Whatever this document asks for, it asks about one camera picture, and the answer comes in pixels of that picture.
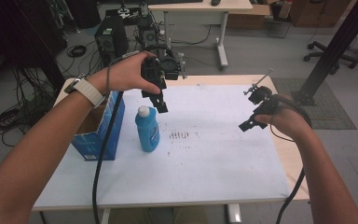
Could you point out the person's right hand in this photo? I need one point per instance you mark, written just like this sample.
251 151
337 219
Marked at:
284 123

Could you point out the blue bottle with white cap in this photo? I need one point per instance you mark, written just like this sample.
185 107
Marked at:
147 133

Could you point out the grey floor mat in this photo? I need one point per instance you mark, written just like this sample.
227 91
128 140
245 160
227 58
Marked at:
332 115

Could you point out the wristwatch with beige band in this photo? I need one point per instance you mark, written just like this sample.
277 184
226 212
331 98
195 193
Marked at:
88 90

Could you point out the black computer tower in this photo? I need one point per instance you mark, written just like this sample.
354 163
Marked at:
112 37

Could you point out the black computer case with fan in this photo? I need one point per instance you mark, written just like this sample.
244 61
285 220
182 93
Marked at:
147 35

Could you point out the blue cardboard box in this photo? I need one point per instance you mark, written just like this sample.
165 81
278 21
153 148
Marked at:
99 146

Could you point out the brown wooden cabinet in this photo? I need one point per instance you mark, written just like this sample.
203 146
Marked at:
317 12

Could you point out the black office chair base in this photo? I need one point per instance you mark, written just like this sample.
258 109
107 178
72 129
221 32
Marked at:
329 56

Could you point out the person's left hand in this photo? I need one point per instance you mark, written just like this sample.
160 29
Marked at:
124 76

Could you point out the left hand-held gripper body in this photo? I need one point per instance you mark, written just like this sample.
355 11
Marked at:
154 73

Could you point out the black metal stand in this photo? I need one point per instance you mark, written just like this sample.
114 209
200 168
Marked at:
338 43

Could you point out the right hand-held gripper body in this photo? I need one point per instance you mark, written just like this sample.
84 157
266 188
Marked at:
265 101

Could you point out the white desk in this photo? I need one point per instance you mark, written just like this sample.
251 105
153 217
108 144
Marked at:
199 5

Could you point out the brown cardboard box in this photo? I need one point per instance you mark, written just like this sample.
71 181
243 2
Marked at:
245 20

